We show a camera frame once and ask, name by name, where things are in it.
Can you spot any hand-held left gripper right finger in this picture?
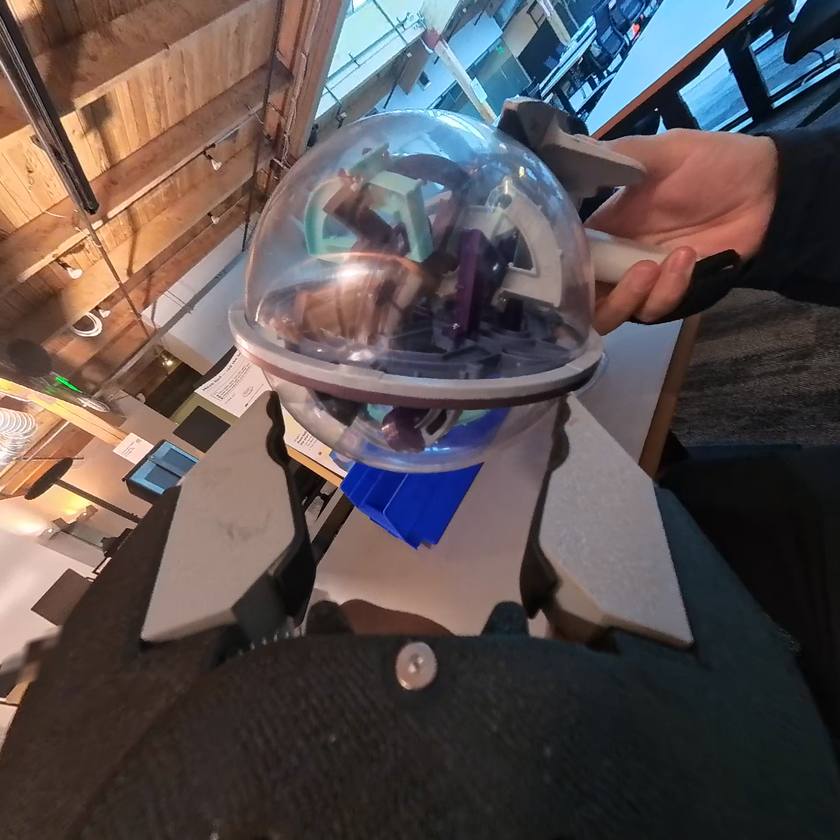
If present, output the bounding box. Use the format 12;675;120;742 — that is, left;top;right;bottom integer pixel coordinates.
518;400;696;648

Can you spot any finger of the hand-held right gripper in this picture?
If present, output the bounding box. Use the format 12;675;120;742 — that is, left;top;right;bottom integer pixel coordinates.
495;97;648;199

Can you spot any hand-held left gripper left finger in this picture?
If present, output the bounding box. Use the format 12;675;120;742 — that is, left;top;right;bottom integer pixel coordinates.
141;390;317;644

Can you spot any clear plastic maze ball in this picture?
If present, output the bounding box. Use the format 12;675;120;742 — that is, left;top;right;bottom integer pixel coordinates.
227;109;605;475

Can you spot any person's right forearm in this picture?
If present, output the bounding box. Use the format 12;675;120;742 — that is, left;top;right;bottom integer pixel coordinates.
742;126;840;311

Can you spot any person's right hand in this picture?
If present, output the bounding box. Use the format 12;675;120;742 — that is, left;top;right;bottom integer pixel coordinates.
583;128;782;337

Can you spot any blue-framed tablet screen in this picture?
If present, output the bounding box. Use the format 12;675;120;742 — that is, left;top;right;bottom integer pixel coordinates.
123;440;199;494

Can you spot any yellow bordered printed sheet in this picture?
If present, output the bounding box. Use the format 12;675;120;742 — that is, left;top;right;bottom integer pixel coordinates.
282;407;350;481

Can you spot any white instruction sheet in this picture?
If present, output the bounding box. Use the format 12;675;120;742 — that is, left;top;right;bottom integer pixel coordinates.
193;351;278;422

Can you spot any person's dark trouser leg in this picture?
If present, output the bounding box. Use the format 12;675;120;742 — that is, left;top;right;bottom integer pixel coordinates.
656;443;840;664

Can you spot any blue plastic bin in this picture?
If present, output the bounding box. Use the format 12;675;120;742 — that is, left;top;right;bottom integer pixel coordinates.
343;459;487;550

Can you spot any black office chair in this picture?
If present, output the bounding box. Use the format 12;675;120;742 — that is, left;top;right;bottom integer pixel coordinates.
783;0;840;64

